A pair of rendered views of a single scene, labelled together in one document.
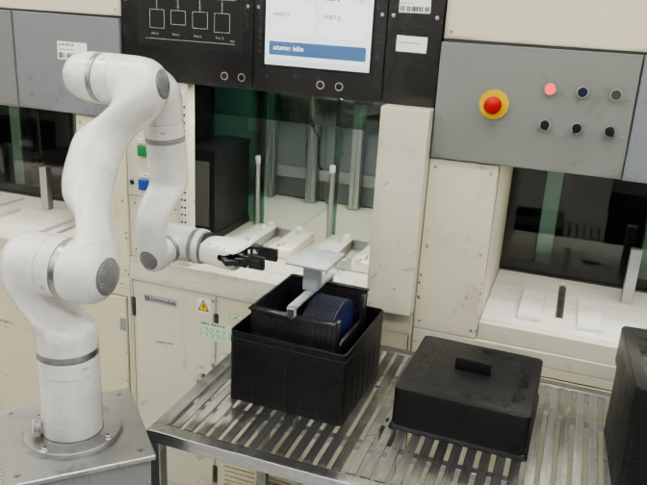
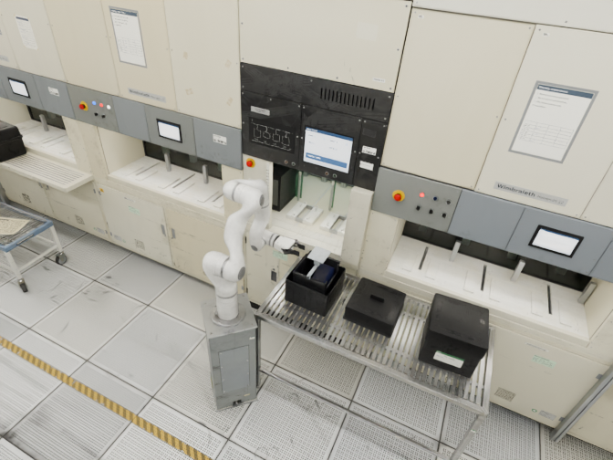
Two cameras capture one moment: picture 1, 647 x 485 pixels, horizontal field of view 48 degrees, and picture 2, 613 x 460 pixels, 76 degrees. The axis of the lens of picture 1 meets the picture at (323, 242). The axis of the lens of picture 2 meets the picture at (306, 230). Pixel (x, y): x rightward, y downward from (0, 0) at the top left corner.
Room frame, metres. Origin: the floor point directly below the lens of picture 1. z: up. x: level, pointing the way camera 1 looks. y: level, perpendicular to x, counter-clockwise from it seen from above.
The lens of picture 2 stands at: (-0.20, 0.00, 2.51)
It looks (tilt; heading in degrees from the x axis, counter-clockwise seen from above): 36 degrees down; 3
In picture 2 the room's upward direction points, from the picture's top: 5 degrees clockwise
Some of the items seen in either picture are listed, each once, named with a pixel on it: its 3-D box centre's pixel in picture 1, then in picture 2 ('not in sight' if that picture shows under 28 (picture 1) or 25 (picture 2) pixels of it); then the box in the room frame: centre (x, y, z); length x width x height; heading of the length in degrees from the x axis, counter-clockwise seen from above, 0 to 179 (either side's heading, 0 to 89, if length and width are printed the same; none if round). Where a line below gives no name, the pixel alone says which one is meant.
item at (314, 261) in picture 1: (310, 320); (316, 274); (1.53, 0.02, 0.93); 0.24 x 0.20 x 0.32; 159
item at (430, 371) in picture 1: (470, 385); (376, 303); (1.45, -0.35, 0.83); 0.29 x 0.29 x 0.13; 70
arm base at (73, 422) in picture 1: (70, 392); (227, 302); (1.28, 0.50, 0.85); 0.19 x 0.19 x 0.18
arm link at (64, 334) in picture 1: (50, 293); (220, 272); (1.29, 0.53, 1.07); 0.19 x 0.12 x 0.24; 71
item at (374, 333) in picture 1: (308, 351); (315, 284); (1.53, 0.02, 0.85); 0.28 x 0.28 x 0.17; 69
